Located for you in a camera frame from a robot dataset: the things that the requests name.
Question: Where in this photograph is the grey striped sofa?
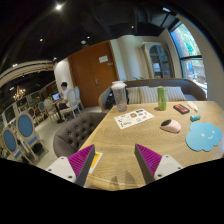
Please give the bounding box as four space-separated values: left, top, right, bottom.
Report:
98 78 208 111

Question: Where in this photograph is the blue white chair behind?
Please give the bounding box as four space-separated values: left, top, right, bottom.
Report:
16 113 47 160

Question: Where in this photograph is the yellow white paper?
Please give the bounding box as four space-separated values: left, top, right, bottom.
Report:
89 152 103 174

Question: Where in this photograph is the pink computer mouse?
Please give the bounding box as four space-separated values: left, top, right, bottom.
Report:
160 119 181 133

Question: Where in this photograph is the green tumbler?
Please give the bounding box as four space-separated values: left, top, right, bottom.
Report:
158 87 167 111

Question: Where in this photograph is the brown wooden door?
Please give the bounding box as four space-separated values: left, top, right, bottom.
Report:
68 41 118 107

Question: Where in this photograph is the arched glass cabinet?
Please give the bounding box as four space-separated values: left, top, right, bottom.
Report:
142 42 173 78

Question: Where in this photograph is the blue white chair front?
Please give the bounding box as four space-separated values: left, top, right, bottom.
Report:
1 127 32 164

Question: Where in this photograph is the open laptop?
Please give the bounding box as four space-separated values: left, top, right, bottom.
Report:
52 93 61 101

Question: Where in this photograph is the small teal eraser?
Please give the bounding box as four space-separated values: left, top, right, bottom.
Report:
190 115 201 122

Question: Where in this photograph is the white sticker sheet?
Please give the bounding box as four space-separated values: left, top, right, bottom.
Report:
114 109 154 129

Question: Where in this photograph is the clear plastic water bottle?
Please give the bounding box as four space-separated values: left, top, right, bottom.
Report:
111 81 127 112

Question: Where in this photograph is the chandelier lamp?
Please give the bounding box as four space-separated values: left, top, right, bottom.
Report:
13 87 25 101

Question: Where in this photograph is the black backpack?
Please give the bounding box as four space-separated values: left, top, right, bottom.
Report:
106 88 130 109

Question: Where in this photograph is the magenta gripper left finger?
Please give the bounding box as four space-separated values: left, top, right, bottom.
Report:
47 145 95 187

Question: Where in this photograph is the grey tufted armchair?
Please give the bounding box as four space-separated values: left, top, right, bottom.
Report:
53 112 106 157

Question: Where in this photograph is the blue cloud mouse pad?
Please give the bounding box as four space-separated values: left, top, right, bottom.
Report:
185 122 222 152

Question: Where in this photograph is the blue white chair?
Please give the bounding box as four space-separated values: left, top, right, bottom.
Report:
16 113 47 160
1 127 32 164

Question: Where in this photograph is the black red phone case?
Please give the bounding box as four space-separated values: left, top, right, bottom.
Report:
173 104 190 114

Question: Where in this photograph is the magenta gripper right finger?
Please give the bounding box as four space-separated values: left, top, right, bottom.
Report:
134 144 183 184

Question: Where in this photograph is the white pen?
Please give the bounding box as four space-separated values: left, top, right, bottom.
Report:
187 101 198 112

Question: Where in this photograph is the seated person in white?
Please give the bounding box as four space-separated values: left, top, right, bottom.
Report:
58 82 69 110

